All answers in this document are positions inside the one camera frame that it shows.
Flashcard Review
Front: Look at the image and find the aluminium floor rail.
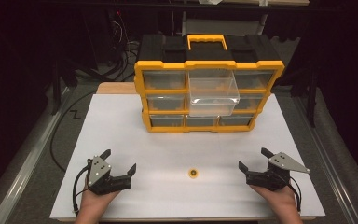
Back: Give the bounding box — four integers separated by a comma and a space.
0, 86, 73, 224
290, 94, 358, 224

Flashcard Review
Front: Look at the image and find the set of closed clear drawers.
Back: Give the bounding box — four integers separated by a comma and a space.
142, 69, 276, 128

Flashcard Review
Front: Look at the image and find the person's left hand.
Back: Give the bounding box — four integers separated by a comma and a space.
79, 184, 121, 217

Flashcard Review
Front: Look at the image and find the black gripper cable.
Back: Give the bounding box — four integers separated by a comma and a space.
286, 176, 303, 213
72, 158, 91, 217

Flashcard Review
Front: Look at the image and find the wooden board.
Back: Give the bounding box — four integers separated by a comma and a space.
95, 81, 138, 95

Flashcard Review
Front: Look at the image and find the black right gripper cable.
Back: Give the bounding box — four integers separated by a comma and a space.
286, 176, 303, 213

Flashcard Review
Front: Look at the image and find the person's right hand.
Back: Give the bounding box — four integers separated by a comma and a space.
249, 183, 300, 217

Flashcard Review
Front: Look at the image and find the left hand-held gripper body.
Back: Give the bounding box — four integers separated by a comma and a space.
86, 154, 133, 197

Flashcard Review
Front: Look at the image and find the yellow and black organizer cabinet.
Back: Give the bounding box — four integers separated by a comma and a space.
132, 33, 286, 134

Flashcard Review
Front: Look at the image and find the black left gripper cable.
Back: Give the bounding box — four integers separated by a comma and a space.
72, 158, 91, 217

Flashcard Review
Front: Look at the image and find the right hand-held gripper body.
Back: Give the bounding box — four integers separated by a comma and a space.
245, 151, 311, 192

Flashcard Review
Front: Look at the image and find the long black floor cable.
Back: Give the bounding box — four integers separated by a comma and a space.
48, 89, 99, 173

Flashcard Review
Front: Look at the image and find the black metal stand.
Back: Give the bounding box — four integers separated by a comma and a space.
49, 57, 79, 117

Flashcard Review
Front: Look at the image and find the clear plastic drawer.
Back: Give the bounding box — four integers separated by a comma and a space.
187, 68, 241, 118

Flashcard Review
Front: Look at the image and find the bundle of background cables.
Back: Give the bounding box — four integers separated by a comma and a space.
106, 8, 142, 82

